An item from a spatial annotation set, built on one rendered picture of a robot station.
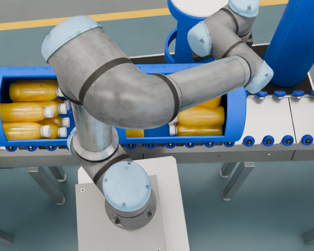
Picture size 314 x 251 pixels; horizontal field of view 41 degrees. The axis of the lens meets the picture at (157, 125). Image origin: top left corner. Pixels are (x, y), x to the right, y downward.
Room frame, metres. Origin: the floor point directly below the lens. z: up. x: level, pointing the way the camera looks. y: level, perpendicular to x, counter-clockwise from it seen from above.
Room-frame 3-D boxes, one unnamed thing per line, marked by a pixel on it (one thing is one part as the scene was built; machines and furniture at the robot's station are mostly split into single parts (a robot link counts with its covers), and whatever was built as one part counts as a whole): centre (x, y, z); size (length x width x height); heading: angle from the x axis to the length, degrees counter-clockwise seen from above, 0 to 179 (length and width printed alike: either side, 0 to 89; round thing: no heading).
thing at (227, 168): (0.79, -0.42, 0.31); 0.06 x 0.06 x 0.63; 4
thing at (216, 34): (0.62, -0.14, 1.60); 0.11 x 0.11 x 0.08; 40
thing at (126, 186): (0.30, 0.07, 1.38); 0.13 x 0.12 x 0.14; 40
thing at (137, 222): (0.29, 0.07, 1.27); 0.15 x 0.15 x 0.10
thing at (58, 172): (0.73, 0.56, 0.31); 0.06 x 0.06 x 0.63; 4
